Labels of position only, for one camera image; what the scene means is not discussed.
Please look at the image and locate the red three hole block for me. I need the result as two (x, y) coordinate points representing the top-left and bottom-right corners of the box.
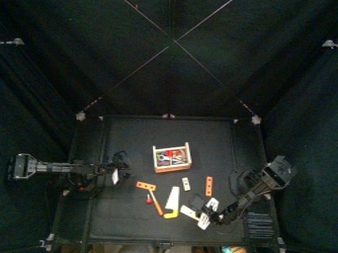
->
(204, 175), (216, 198)

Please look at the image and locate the white toy saw yellow handle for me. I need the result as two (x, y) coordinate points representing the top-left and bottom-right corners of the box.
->
(164, 186), (182, 220)

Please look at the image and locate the thin brace cord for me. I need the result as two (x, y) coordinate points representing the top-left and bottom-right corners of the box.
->
(81, 0), (236, 113)
(122, 0), (257, 117)

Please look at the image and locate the orange toy hammer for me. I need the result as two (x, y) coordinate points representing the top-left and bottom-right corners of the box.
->
(136, 180), (166, 217)

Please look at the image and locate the white two hole block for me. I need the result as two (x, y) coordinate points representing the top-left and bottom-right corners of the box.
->
(181, 176), (193, 193)

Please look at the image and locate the white yellow flat block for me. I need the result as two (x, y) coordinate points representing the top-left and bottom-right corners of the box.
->
(178, 205), (202, 221)

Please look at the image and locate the wooden toy toolbox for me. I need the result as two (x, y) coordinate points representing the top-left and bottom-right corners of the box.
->
(153, 141), (193, 174)

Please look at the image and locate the teal orange object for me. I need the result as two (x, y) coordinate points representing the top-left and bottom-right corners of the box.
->
(221, 245), (249, 253)

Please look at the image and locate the red toy piece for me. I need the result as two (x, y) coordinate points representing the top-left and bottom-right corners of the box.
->
(170, 148), (188, 160)

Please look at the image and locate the black ribbed block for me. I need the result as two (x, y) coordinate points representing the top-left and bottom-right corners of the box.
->
(245, 211), (277, 239)

